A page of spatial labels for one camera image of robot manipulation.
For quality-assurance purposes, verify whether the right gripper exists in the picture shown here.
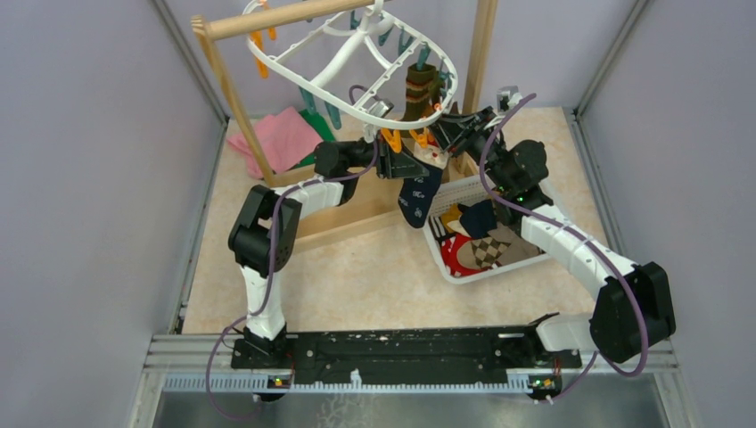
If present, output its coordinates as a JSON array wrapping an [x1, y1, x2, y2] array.
[[423, 107, 514, 193]]

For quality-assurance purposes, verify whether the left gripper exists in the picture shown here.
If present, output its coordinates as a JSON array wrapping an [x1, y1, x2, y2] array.
[[344, 127, 429, 179]]

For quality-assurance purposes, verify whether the navy blue sock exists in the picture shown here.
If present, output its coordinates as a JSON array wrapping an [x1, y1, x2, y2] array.
[[398, 142, 448, 228]]

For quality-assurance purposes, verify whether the olive striped sock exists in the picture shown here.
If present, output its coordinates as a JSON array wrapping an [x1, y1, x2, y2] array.
[[401, 63, 443, 121]]

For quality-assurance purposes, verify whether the white oval clip hanger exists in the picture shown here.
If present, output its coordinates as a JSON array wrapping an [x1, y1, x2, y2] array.
[[247, 1, 460, 131]]

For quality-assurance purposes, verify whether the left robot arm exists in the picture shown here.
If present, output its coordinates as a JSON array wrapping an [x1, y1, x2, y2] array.
[[227, 139, 431, 369]]

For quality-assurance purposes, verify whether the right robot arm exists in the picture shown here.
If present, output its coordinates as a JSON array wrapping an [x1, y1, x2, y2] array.
[[429, 108, 676, 375]]

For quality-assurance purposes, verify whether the wooden hanger rack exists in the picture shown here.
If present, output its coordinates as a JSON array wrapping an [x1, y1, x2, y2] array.
[[190, 0, 500, 255]]

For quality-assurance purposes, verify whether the red white striped sock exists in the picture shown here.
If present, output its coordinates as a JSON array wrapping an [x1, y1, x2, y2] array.
[[440, 234, 481, 277]]

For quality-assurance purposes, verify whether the green cloth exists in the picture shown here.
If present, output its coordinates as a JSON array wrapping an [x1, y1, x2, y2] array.
[[295, 109, 336, 169]]

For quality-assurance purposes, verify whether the white plastic laundry basket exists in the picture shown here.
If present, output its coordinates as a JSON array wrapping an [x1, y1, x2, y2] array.
[[422, 176, 551, 284]]

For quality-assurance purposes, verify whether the argyle brown sock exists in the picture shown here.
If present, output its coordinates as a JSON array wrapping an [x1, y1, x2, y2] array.
[[456, 237, 517, 270]]

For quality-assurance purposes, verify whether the pink cloth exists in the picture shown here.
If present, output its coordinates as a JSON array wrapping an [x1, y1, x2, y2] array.
[[253, 107, 324, 173]]

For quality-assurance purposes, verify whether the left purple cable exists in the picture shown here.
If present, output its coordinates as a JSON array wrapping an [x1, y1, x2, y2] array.
[[204, 84, 385, 424]]

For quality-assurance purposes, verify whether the purple cable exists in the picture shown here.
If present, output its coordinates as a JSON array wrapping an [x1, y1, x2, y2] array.
[[204, 84, 385, 424], [478, 92, 651, 403]]

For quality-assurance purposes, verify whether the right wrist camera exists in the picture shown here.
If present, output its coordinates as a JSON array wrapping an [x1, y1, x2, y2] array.
[[497, 86, 522, 114]]

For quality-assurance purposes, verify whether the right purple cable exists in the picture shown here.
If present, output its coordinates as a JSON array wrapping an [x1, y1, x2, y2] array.
[[478, 92, 651, 403]]

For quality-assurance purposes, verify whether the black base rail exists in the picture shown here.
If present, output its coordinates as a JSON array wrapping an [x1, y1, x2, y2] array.
[[231, 323, 584, 400]]

